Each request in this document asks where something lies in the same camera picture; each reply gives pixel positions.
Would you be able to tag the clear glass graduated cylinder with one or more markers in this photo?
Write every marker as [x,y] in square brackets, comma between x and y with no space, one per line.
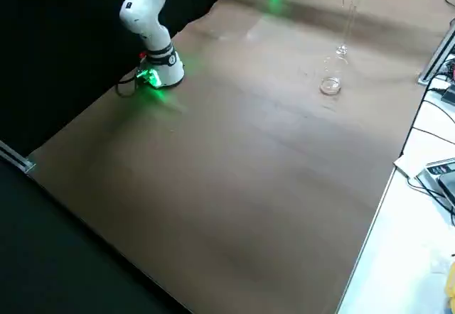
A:
[342,49]

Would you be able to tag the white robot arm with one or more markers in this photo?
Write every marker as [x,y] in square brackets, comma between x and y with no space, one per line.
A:
[156,33]

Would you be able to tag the small black desk device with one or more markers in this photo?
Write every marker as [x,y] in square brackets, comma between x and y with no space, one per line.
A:
[449,96]

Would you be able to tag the aluminium profile post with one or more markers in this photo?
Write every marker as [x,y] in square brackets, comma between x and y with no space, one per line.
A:
[17,159]
[435,62]

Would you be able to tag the grey desk device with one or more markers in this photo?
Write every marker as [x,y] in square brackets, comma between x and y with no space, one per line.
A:
[440,172]

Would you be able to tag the yellow object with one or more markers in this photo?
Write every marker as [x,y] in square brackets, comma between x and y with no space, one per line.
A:
[449,292]

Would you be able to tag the clear glass beaker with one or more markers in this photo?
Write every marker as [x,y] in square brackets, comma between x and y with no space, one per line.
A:
[330,86]

